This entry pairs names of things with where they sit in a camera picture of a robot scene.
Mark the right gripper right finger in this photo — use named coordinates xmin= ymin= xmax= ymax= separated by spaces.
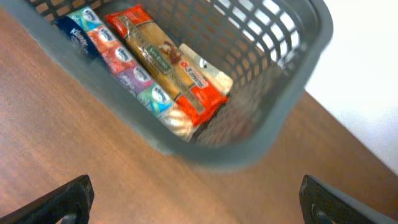
xmin=298 ymin=175 xmax=397 ymax=224

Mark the red spaghetti pack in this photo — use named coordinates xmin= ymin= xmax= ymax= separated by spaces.
xmin=104 ymin=4 xmax=228 ymax=126

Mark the grey plastic slatted basket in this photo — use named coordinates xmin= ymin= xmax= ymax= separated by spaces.
xmin=1 ymin=0 xmax=333 ymax=169

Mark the blue Kleenex tissue multipack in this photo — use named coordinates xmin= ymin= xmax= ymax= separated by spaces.
xmin=55 ymin=6 xmax=174 ymax=117

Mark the beige powder pouch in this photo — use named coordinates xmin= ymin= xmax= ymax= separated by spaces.
xmin=159 ymin=42 xmax=233 ymax=141

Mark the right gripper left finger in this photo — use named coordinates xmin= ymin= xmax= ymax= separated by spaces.
xmin=1 ymin=175 xmax=95 ymax=224

